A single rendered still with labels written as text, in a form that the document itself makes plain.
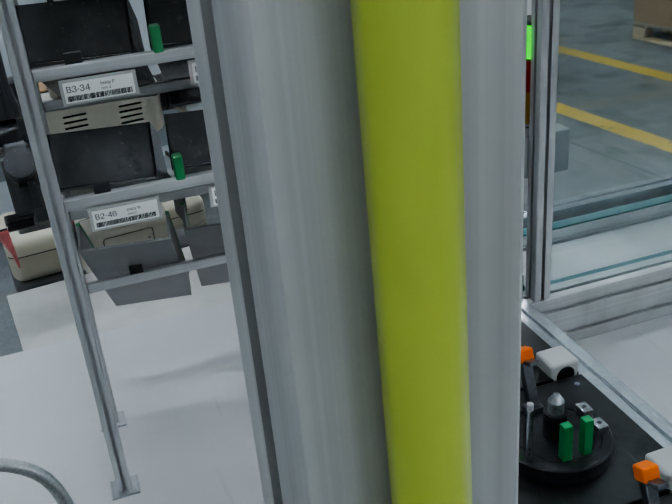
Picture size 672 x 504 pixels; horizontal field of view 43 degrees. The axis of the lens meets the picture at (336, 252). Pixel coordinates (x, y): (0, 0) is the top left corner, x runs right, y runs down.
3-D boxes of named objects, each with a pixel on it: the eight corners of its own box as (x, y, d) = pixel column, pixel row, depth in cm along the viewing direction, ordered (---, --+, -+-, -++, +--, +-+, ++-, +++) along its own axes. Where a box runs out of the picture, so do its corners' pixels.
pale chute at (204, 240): (201, 286, 149) (198, 262, 151) (275, 275, 151) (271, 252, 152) (183, 230, 123) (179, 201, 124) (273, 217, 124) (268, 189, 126)
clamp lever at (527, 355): (522, 404, 110) (511, 348, 110) (535, 400, 111) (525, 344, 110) (536, 410, 107) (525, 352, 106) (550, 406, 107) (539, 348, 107)
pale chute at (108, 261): (115, 306, 145) (113, 281, 147) (192, 294, 147) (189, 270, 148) (77, 252, 119) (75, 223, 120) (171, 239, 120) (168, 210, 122)
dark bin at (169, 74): (168, 90, 132) (161, 42, 131) (252, 79, 133) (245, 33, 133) (149, 48, 104) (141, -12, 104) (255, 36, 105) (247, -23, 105)
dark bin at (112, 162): (92, 203, 135) (85, 157, 135) (174, 192, 136) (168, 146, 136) (54, 192, 107) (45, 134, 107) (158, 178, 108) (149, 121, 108)
